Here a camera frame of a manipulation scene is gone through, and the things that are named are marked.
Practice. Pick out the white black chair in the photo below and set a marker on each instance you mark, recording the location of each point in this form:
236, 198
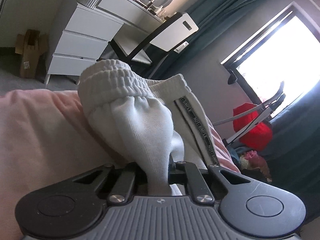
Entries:
129, 44

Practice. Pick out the pink striped bed sheet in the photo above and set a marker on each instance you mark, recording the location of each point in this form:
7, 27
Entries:
45, 138

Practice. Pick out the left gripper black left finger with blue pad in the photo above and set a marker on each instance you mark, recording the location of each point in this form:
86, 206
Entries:
127, 184

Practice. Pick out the window with black frame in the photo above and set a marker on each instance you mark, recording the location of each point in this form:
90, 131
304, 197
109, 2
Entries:
282, 55

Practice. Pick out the cardboard box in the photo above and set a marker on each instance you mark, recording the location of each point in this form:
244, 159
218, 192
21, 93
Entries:
31, 46

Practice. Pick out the dark teal curtain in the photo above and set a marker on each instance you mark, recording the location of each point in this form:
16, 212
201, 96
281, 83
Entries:
213, 18

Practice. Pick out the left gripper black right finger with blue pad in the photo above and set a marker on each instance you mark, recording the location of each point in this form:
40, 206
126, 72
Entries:
188, 175

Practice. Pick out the pile of colourful clothes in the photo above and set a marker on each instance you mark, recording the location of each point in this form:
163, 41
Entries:
250, 163

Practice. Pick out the white drawer desk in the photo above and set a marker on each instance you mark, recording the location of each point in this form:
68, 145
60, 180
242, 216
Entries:
82, 30

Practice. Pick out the white sweat garment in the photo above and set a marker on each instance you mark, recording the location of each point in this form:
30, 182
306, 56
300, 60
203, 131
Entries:
147, 121

